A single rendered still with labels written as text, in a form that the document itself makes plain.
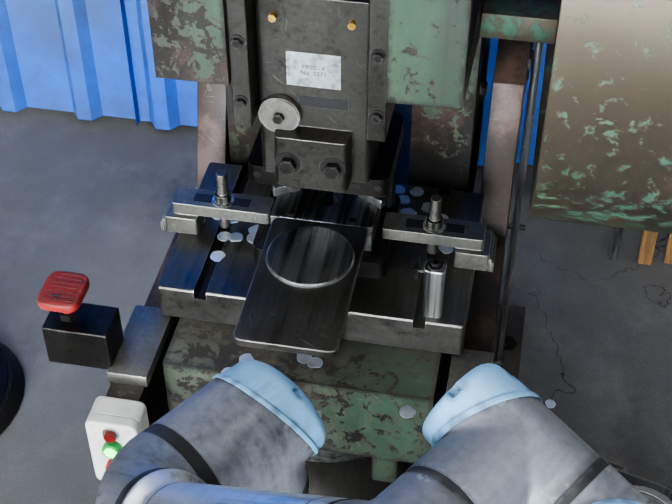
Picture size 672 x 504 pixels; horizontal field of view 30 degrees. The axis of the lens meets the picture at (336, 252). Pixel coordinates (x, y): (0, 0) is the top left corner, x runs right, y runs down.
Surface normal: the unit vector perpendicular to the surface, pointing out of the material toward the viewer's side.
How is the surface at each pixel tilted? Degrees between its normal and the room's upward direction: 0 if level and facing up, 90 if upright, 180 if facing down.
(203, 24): 90
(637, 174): 110
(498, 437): 5
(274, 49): 90
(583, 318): 0
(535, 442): 23
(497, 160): 74
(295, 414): 50
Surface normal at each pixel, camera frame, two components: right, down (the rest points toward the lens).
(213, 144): -0.18, 0.43
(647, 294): 0.00, -0.74
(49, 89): -0.18, 0.66
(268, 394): 0.24, -0.59
